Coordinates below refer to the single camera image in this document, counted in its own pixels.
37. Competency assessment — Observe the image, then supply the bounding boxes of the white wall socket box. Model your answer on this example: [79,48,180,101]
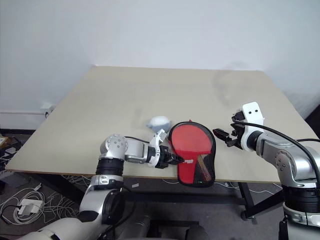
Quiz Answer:
[39,102,55,117]

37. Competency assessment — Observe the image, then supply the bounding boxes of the pale robot body shell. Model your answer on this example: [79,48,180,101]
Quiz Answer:
[21,216,111,240]

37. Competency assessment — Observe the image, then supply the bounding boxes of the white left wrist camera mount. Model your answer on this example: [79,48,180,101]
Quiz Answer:
[147,128,168,168]

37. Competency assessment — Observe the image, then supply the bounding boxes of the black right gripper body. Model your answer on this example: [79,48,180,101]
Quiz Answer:
[230,111,247,145]

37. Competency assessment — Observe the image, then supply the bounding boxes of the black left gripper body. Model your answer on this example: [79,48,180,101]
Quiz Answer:
[154,146,175,170]

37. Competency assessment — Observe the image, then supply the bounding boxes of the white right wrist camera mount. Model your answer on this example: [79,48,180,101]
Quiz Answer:
[239,101,266,152]

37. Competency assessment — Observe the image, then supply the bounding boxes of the white power adapter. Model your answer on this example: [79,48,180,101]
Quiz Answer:
[16,198,43,216]

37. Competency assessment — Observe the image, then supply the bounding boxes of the red table tennis paddle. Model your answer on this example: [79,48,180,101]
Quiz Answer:
[171,124,215,182]

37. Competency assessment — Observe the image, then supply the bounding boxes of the black red paddle case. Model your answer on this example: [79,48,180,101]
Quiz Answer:
[167,119,217,188]

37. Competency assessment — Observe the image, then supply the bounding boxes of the grey white crumpled cloth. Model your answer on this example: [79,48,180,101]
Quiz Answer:
[145,115,174,134]

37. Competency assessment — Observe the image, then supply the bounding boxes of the black table leg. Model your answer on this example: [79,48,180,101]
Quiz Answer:
[236,181,259,221]

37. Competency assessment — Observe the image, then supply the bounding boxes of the white wall cable trunking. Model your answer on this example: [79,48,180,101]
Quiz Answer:
[0,110,45,116]

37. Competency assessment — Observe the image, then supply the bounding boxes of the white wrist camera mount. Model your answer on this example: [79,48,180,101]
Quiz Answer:
[147,128,168,168]
[239,101,266,152]

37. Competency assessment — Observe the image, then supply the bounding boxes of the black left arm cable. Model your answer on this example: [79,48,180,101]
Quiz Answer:
[124,135,151,145]

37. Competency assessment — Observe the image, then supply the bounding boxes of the black table crossbar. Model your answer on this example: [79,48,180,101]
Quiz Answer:
[124,191,247,209]

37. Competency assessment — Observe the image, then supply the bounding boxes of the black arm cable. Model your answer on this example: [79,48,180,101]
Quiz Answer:
[233,120,320,187]
[124,135,151,145]

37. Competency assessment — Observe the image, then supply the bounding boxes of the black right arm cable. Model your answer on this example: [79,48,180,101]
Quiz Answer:
[233,120,320,187]

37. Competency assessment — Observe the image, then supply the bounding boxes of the white floor cable tangle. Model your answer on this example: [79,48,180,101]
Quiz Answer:
[0,172,85,227]

